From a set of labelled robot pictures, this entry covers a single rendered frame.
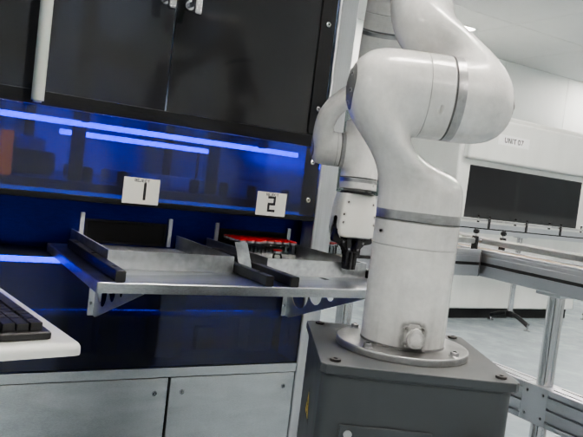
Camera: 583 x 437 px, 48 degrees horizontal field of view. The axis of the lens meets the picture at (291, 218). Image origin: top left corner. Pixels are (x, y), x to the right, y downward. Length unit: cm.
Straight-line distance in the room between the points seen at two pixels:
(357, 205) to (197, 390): 62
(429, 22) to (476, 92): 17
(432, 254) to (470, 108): 20
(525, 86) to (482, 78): 831
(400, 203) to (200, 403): 96
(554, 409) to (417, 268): 134
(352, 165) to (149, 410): 76
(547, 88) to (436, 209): 870
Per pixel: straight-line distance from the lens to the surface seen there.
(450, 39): 103
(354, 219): 146
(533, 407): 225
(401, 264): 91
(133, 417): 167
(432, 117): 92
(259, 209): 167
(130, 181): 154
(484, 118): 94
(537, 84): 943
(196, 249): 155
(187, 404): 171
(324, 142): 144
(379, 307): 93
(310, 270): 146
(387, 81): 90
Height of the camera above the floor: 108
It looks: 3 degrees down
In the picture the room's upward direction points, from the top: 7 degrees clockwise
